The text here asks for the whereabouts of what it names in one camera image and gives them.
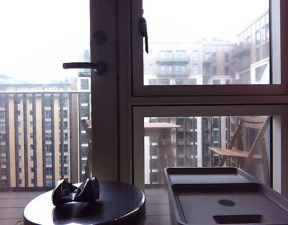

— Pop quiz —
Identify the black drink can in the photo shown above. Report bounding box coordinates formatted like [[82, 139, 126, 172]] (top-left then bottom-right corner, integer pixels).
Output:
[[51, 177, 100, 207]]

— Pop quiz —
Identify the grey hinged bin lid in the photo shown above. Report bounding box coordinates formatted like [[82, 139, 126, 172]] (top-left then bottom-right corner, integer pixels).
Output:
[[171, 183, 288, 225]]

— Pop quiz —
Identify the grey plastic recycling bin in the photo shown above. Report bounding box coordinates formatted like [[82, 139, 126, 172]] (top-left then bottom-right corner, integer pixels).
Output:
[[164, 166, 288, 225]]

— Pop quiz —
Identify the wooden balcony table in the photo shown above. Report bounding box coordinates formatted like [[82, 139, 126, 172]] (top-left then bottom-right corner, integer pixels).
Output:
[[144, 121, 182, 185]]

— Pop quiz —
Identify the glass balcony door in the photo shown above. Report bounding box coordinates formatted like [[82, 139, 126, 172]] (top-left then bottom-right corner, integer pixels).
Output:
[[0, 0, 119, 193]]

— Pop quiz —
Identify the dark metal door lever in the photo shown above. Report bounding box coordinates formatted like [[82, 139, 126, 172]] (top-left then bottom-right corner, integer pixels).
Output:
[[62, 61, 108, 76]]

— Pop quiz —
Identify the round door lock knob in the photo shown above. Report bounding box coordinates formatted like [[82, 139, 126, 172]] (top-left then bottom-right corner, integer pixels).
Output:
[[92, 30, 107, 45]]

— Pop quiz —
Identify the round black glossy disc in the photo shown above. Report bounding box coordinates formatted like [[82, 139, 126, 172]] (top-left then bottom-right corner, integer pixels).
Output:
[[23, 180, 146, 225]]

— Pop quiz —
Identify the dark slatted balcony railing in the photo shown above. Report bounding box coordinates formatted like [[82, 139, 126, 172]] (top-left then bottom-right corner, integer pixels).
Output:
[[0, 90, 271, 192]]

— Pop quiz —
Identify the fixed window pane frame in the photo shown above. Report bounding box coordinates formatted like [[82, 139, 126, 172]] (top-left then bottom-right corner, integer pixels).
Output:
[[132, 104, 288, 200]]

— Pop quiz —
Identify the openable window sash frame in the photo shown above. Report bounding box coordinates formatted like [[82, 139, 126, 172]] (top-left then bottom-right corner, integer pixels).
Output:
[[131, 0, 288, 97]]

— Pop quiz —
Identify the dark window handle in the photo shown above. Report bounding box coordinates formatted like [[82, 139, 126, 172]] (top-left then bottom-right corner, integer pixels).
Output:
[[138, 16, 149, 54]]

